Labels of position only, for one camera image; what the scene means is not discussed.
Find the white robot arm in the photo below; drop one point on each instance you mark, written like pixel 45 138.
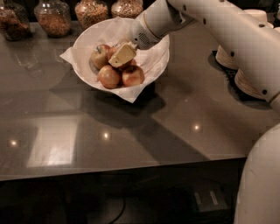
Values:
pixel 258 199

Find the white paper liner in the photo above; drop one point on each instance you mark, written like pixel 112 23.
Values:
pixel 113 30

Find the back left apple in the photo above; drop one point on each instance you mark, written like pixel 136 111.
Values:
pixel 99 56

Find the front stack paper bowls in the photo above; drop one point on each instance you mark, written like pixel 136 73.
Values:
pixel 259 65

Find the stack paper bowls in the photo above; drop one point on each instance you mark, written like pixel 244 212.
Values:
pixel 259 65
pixel 223 58

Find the glass jar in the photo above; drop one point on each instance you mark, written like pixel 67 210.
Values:
pixel 14 23
pixel 54 17
pixel 127 8
pixel 91 12

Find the back stack paper bowls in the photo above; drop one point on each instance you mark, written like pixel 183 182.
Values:
pixel 223 58

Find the black rubber mat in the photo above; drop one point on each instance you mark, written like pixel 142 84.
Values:
pixel 229 77

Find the red top apple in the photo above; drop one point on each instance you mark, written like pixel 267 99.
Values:
pixel 113 50

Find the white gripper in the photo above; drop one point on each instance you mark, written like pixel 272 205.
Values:
pixel 138 32

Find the front right apple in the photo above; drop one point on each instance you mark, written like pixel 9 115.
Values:
pixel 132 76

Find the far left glass jar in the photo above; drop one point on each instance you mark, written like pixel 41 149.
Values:
pixel 14 23

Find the dark box under table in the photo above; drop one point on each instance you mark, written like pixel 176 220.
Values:
pixel 209 199

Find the white bowl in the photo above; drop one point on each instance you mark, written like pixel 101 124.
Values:
pixel 87 38

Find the front left apple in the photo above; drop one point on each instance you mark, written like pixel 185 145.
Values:
pixel 109 77

